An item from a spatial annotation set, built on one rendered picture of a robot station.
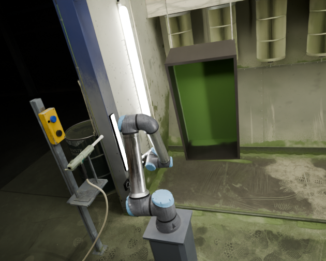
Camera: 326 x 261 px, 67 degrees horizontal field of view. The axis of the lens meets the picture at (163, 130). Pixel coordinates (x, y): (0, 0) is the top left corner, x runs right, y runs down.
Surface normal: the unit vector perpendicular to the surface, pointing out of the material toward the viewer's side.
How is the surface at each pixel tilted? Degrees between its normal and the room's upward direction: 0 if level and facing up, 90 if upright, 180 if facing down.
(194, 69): 102
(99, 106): 90
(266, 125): 57
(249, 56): 90
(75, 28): 90
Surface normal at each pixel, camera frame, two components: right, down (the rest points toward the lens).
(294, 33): -0.30, 0.47
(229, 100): -0.18, 0.64
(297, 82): -0.35, -0.08
